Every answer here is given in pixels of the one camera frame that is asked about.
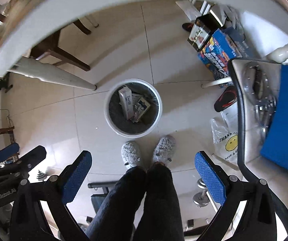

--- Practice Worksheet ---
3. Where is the white table leg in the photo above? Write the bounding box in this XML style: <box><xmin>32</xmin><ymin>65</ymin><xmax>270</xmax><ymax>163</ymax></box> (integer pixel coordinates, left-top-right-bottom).
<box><xmin>9</xmin><ymin>57</ymin><xmax>97</xmax><ymax>91</ymax></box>

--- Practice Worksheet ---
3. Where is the grey fuzzy slipper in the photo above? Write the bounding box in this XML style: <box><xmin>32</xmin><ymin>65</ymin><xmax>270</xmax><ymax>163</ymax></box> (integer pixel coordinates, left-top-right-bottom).
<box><xmin>121</xmin><ymin>141</ymin><xmax>142</xmax><ymax>170</ymax></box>
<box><xmin>152</xmin><ymin>136</ymin><xmax>176</xmax><ymax>165</ymax></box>

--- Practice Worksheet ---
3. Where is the right grey fuzzy slipper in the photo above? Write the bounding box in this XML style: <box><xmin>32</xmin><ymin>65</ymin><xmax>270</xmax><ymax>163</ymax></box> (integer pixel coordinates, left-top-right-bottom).
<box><xmin>152</xmin><ymin>136</ymin><xmax>176</xmax><ymax>165</ymax></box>

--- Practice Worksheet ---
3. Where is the dark wooden side stand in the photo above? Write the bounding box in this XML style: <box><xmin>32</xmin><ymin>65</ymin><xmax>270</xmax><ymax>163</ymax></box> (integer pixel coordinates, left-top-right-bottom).
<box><xmin>0</xmin><ymin>126</ymin><xmax>20</xmax><ymax>156</ymax></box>

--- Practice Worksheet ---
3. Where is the right black trouser leg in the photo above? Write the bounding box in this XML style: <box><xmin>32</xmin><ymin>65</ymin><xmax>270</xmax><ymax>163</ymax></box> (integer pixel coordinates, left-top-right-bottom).
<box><xmin>133</xmin><ymin>163</ymin><xmax>184</xmax><ymax>240</ymax></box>

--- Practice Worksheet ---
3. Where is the black white gift box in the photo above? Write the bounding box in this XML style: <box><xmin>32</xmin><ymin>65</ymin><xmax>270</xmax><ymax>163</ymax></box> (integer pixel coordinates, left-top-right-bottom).
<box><xmin>187</xmin><ymin>13</ymin><xmax>224</xmax><ymax>52</ymax></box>

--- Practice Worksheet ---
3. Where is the chrome dumbbell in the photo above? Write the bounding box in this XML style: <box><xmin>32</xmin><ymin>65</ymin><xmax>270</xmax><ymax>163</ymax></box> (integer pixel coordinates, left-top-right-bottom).
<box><xmin>193</xmin><ymin>178</ymin><xmax>210</xmax><ymax>208</ymax></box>

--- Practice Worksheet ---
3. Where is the black red flip flop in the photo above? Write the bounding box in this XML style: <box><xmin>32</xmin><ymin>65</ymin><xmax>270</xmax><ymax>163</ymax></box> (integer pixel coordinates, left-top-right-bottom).
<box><xmin>214</xmin><ymin>85</ymin><xmax>237</xmax><ymax>112</ymax></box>

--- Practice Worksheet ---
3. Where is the blue colourful drink carton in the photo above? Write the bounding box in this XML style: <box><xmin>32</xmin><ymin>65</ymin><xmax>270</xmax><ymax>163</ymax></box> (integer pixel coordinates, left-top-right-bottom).
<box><xmin>198</xmin><ymin>27</ymin><xmax>255</xmax><ymax>80</ymax></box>

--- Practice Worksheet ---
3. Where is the white long carton box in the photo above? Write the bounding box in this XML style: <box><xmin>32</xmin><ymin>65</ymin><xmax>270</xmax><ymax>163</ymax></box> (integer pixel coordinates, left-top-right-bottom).
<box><xmin>118</xmin><ymin>86</ymin><xmax>133</xmax><ymax>120</ymax></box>

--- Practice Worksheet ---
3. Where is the small dumbbell on left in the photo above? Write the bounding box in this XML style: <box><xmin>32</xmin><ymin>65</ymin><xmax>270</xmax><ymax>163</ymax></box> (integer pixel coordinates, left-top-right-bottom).
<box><xmin>36</xmin><ymin>170</ymin><xmax>48</xmax><ymax>182</ymax></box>

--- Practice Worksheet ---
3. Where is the blue seat office chair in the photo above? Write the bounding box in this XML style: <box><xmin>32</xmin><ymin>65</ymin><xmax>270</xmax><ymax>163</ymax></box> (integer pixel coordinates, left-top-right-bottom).
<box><xmin>227</xmin><ymin>58</ymin><xmax>288</xmax><ymax>234</ymax></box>

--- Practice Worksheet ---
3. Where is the smiley face plastic bag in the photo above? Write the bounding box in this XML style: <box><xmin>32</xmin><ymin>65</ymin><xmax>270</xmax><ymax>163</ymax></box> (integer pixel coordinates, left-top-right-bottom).
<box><xmin>210</xmin><ymin>103</ymin><xmax>238</xmax><ymax>166</ymax></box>

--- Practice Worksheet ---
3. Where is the white round trash bin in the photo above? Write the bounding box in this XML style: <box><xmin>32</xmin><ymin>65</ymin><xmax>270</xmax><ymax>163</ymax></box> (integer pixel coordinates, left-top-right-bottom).
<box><xmin>104</xmin><ymin>79</ymin><xmax>163</xmax><ymax>139</ymax></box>

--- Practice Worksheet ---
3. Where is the left grey fuzzy slipper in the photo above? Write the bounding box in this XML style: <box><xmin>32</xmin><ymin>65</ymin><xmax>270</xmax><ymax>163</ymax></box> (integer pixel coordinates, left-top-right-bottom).
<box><xmin>121</xmin><ymin>141</ymin><xmax>142</xmax><ymax>170</ymax></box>

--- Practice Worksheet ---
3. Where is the small dark printed box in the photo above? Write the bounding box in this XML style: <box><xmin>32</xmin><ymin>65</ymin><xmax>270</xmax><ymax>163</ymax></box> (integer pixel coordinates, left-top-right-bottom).
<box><xmin>131</xmin><ymin>97</ymin><xmax>151</xmax><ymax>123</ymax></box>

